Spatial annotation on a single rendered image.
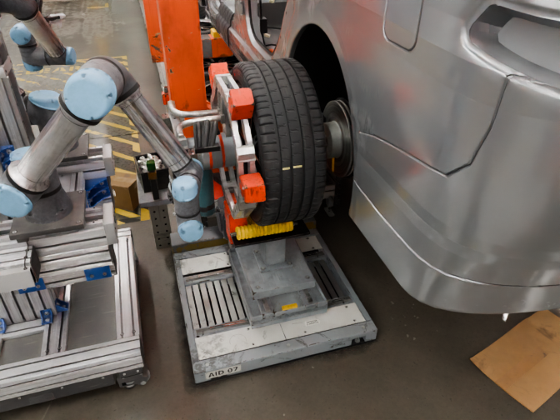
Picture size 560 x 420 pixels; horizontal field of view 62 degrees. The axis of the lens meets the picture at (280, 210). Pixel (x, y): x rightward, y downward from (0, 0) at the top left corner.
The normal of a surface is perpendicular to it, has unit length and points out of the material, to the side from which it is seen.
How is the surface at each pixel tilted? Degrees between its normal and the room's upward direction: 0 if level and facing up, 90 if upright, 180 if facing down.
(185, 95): 90
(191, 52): 90
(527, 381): 2
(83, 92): 85
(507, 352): 0
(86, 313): 0
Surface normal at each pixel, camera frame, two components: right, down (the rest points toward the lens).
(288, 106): 0.19, -0.26
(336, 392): 0.00, -0.82
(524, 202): -0.40, 0.52
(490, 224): -0.59, 0.51
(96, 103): 0.13, 0.48
